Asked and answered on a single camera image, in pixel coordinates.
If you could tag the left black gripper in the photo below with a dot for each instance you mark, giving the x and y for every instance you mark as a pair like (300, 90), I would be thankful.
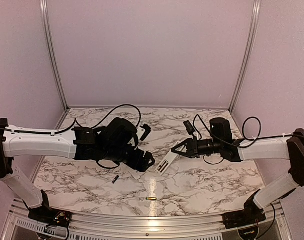
(135, 164)

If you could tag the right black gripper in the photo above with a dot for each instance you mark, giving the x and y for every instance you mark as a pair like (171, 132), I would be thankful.
(192, 151)

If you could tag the white remote control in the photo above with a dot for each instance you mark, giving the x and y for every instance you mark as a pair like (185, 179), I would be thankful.
(167, 161)

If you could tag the white battery cover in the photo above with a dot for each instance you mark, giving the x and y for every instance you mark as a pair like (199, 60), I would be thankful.
(135, 175)

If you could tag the black battery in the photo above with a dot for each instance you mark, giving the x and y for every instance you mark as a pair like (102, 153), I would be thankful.
(115, 179)

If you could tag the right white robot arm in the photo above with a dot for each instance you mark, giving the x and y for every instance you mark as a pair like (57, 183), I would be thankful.
(286, 147)

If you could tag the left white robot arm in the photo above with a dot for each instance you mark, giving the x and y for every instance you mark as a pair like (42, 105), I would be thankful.
(117, 142)

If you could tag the green gold battery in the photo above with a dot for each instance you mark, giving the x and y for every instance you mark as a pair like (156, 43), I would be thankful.
(151, 198)

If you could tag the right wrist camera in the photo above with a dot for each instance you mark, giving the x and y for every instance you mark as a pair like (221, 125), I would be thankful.
(189, 128)

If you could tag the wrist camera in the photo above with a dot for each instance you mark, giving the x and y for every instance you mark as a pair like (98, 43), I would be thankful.
(143, 132)
(189, 128)

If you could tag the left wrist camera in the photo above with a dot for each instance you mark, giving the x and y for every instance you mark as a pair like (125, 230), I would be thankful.
(143, 132)

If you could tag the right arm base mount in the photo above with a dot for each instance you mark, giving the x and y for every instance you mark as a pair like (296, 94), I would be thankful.
(251, 214)

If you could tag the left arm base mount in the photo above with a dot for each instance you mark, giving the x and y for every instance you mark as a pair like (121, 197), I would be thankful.
(48, 215)

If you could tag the front aluminium rail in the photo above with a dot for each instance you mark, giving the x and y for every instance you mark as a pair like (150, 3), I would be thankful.
(91, 226)

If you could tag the right aluminium frame post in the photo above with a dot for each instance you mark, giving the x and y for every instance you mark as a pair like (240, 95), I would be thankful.
(252, 33)

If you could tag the aluminium frame post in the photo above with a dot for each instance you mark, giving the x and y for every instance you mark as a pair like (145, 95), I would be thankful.
(51, 52)
(252, 33)

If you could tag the left aluminium frame post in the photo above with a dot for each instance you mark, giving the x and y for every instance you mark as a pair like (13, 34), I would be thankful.
(51, 52)

